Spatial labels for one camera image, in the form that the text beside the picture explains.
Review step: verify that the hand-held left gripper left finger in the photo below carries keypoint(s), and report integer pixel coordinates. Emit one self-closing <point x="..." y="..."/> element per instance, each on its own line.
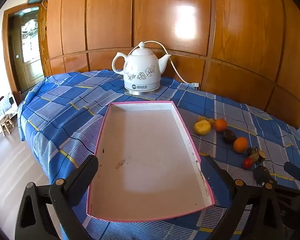
<point x="88" y="167"/>

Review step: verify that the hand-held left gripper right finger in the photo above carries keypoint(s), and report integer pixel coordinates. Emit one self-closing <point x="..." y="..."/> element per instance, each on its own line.
<point x="215" y="170"/>

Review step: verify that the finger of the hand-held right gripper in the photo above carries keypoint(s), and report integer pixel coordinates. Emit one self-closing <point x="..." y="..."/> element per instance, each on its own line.
<point x="293" y="170"/>
<point x="262" y="175"/>

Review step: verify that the large brown fruit chunk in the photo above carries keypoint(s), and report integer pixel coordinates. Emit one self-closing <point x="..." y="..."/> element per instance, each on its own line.
<point x="258" y="157"/>

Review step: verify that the red tomato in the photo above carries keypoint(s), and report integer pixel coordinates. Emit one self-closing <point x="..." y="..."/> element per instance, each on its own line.
<point x="248" y="163"/>

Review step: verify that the small brown fruit chunk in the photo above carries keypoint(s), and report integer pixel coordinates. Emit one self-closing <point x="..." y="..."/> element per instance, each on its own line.
<point x="253" y="150"/>

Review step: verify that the orange tangerine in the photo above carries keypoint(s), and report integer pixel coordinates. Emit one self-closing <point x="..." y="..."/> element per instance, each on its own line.
<point x="220" y="124"/>
<point x="240" y="144"/>

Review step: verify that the dark round passion fruit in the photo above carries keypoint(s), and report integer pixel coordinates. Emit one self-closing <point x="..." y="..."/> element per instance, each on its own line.
<point x="229" y="135"/>

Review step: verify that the yellow fruit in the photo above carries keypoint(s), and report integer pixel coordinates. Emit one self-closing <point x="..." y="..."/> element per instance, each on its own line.
<point x="202" y="127"/>

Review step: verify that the small tan longan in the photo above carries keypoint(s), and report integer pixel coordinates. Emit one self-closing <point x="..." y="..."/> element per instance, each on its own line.
<point x="211" y="121"/>

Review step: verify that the pink shallow cardboard box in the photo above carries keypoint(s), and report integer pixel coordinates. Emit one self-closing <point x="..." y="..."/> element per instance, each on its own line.
<point x="145" y="160"/>

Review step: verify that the blue plaid bed sheet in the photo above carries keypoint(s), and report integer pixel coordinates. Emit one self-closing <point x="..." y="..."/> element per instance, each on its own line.
<point x="65" y="110"/>

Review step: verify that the white power plug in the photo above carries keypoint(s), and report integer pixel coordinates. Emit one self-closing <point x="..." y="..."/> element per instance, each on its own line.
<point x="195" y="85"/>

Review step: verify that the small wooden stool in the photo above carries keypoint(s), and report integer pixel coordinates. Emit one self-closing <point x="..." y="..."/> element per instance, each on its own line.
<point x="5" y="121"/>

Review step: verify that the white rack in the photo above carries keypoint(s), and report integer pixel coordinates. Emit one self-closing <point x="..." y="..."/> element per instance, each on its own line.
<point x="10" y="105"/>

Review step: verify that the white ceramic electric kettle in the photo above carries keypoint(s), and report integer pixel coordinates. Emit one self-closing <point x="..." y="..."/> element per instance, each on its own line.
<point x="140" y="70"/>

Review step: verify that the wooden glass door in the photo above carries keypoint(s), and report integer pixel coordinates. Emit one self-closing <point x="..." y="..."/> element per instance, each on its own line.
<point x="30" y="55"/>

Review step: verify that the wooden wardrobe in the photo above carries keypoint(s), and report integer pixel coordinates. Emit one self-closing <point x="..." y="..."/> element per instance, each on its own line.
<point x="110" y="17"/>

